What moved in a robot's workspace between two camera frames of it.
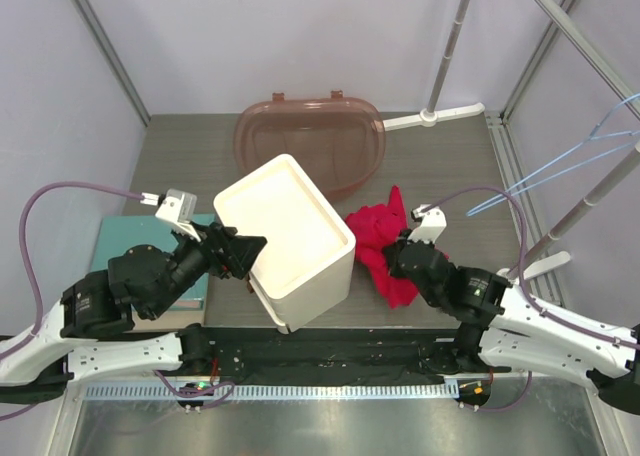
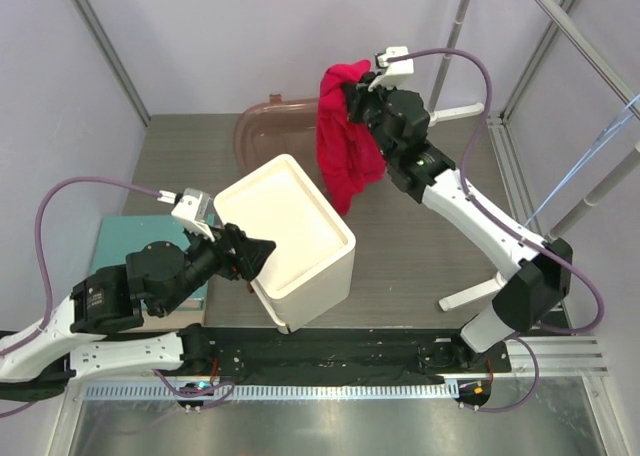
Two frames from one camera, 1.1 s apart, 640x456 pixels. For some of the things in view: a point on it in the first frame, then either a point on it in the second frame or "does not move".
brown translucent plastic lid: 337,142 does not move
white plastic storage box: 307,261 does not move
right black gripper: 390,252 → 359,95
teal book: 119,232 does not move
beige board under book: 171,321 does not move
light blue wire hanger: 572,170 → 631,111
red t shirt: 374,226 → 346,155
